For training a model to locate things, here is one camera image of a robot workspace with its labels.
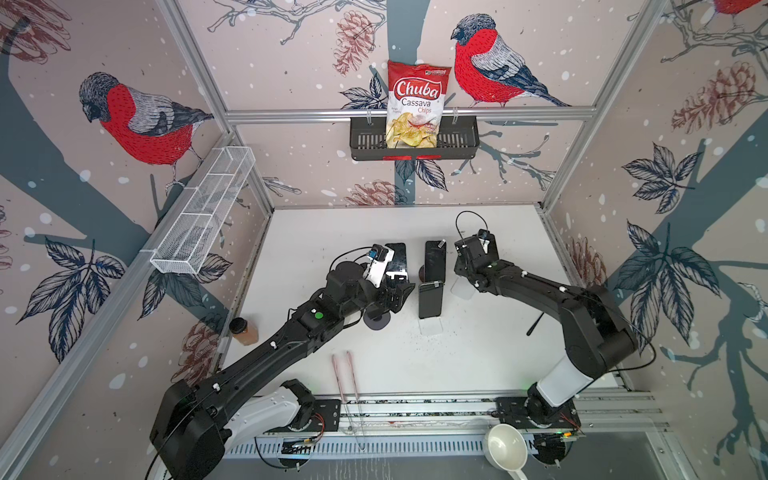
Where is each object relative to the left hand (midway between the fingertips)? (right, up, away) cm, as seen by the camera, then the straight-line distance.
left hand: (401, 278), depth 72 cm
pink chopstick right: (-11, -33, +5) cm, 35 cm away
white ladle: (+25, -39, -4) cm, 47 cm away
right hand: (+21, +1, +22) cm, 30 cm away
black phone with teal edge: (+8, -7, +9) cm, 14 cm away
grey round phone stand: (-7, -17, +18) cm, 26 cm away
